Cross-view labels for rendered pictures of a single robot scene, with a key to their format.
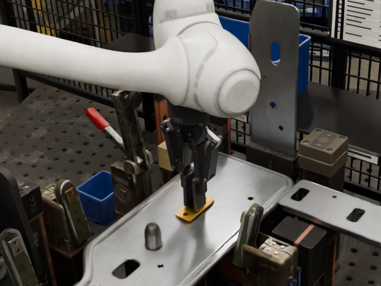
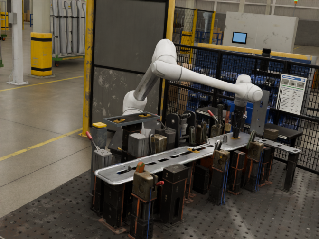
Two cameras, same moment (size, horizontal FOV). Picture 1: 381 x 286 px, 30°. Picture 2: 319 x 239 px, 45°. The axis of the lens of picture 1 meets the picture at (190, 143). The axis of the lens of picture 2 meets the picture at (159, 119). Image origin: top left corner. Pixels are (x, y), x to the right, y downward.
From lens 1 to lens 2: 157 cm
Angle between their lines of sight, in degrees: 17
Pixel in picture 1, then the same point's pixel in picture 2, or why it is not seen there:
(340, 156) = (276, 134)
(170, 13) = (241, 81)
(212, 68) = (252, 88)
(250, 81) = (260, 93)
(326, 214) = (271, 144)
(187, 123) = (239, 110)
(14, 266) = (192, 135)
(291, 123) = (262, 124)
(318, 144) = (270, 130)
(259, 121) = (253, 124)
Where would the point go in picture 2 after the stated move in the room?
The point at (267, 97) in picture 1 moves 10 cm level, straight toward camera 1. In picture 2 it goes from (257, 116) to (257, 120)
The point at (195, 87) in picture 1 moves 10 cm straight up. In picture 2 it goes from (248, 93) to (250, 77)
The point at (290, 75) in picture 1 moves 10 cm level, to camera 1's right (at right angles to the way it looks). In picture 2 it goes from (264, 110) to (278, 111)
